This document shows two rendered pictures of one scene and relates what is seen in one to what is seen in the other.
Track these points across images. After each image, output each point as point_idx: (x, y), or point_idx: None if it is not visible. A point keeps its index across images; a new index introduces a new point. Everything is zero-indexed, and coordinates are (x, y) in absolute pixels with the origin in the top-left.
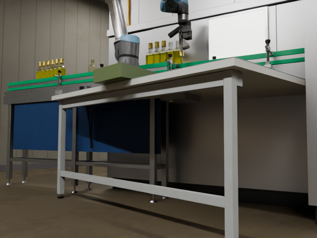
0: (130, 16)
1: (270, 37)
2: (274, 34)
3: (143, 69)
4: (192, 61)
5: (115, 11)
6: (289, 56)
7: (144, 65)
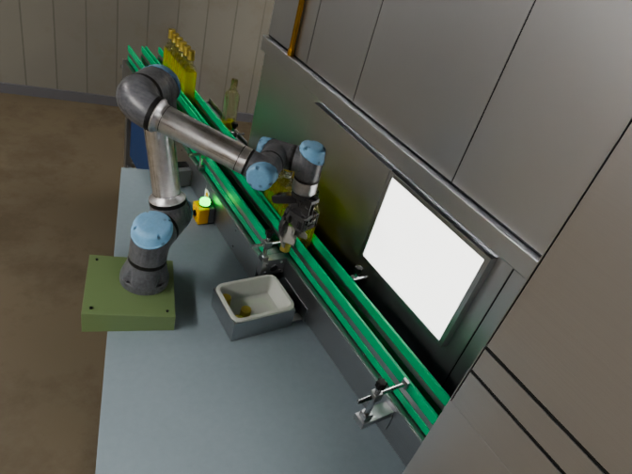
0: (299, 35)
1: (468, 314)
2: (478, 320)
3: (136, 317)
4: (342, 228)
5: (150, 148)
6: (426, 420)
7: (244, 207)
